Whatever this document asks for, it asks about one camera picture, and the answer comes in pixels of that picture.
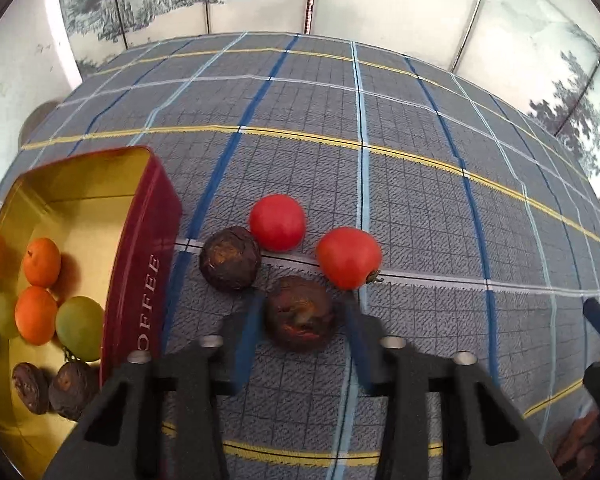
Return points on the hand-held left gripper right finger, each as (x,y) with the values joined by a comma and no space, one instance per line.
(360,345)

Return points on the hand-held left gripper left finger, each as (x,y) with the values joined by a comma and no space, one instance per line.
(245,340)

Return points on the brown water chestnut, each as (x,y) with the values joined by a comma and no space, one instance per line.
(30,387)
(72,390)
(230,257)
(302,312)

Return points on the red tomato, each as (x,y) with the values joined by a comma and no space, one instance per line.
(277,222)
(349,257)

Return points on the red metal tin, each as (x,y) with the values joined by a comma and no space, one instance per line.
(150,240)

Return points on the green round fruit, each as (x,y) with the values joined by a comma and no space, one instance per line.
(80,327)
(2,315)

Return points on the orange mandarin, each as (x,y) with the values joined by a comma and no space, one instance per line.
(42,262)
(36,315)

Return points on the person's right hand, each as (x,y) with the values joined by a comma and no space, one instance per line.
(577,437)

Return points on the grey plaid tablecloth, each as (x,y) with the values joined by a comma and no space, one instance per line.
(430,210)

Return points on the landscape painted folding screen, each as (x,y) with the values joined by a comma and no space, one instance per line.
(390,0)

